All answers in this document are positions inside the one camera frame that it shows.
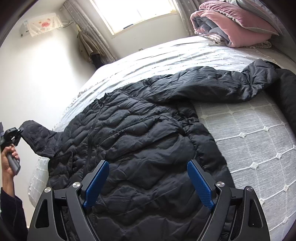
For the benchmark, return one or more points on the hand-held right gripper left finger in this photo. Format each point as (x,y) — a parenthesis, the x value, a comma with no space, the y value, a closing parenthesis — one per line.
(97,183)

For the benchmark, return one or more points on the person's left hand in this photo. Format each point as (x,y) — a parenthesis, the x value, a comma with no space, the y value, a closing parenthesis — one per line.
(7,165)

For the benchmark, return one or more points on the white quilted mattress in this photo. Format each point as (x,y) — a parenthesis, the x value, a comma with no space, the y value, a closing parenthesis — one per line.
(249,143)

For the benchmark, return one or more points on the grey patterned curtain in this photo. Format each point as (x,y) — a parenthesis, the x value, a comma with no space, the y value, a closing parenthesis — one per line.
(92,27)

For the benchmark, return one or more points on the covered wall air conditioner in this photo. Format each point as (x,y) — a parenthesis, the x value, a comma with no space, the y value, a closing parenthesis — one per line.
(39,24)

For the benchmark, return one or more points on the grey pillow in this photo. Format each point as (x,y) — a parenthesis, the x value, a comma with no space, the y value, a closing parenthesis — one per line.
(254,5)

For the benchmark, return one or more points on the pink clothes in plastic bag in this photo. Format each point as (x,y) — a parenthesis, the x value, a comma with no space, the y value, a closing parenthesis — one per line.
(229,25)

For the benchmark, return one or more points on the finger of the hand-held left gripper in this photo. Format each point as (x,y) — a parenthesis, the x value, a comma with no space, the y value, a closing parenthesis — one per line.
(18,134)

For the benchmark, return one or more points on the beige hanging coat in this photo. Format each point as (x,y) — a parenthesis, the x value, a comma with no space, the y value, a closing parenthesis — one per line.
(86,45)

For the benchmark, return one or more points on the dark fleece cloth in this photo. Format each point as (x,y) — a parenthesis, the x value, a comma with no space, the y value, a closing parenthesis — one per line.
(288,97)

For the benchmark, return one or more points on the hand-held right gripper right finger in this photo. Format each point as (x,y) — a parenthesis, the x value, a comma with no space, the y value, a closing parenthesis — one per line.
(200,183)

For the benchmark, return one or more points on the black puffer jacket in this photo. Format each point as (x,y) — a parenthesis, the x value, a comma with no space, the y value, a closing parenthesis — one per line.
(143,139)

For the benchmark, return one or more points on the window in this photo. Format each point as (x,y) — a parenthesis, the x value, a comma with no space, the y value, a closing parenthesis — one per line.
(136,14)

